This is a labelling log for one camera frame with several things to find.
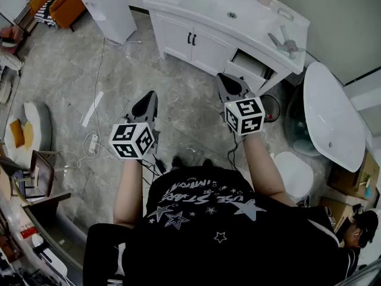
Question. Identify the white vanity cabinet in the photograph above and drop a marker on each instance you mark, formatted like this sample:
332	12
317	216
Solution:
178	43

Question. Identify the white bathtub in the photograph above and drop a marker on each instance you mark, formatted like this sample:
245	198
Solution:
333	121

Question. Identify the person's left forearm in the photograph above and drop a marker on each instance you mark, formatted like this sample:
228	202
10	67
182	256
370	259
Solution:
128	192

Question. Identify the metal sink drain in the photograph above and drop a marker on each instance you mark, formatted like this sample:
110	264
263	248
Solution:
232	15

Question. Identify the grey curved table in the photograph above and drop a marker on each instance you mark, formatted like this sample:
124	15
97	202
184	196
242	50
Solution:
59	240

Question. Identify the person's left black shoe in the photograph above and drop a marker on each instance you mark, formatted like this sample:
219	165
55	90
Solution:
177	162

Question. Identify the dark wooden chair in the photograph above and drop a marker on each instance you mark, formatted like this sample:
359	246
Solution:
41	171

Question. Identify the open white drawer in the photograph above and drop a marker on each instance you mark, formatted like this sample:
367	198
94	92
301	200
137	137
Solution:
253	65

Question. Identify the person's right forearm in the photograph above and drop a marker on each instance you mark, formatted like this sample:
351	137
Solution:
265	171

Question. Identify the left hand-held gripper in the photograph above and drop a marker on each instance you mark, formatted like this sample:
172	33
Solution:
131	140

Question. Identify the person's right black shoe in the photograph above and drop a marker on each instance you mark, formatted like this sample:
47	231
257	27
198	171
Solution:
207	162

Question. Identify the black white striped cushion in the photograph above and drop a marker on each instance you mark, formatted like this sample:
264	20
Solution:
44	12

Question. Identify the yellow cushion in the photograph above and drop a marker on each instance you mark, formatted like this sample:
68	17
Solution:
28	136

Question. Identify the orange sofa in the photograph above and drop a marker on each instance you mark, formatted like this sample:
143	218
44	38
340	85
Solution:
68	7

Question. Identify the person's black shoe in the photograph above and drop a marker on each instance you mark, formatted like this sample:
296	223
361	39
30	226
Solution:
207	162
177	162

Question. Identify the black star-print T-shirt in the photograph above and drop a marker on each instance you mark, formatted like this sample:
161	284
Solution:
223	249

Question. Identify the orange cushion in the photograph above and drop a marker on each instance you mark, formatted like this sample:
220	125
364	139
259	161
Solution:
17	133

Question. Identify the black trash bin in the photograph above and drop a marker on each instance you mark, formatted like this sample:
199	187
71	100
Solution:
272	107

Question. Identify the white round pouf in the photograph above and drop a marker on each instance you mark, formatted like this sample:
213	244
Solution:
41	121

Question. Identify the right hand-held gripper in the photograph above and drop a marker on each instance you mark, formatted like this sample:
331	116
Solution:
245	116

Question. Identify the cardboard box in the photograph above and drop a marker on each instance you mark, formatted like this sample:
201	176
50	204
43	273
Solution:
342	180

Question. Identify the large glass jar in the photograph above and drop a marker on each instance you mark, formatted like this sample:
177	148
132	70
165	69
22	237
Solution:
297	130

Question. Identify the white power strip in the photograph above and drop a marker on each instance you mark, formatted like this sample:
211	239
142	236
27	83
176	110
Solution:
93	144

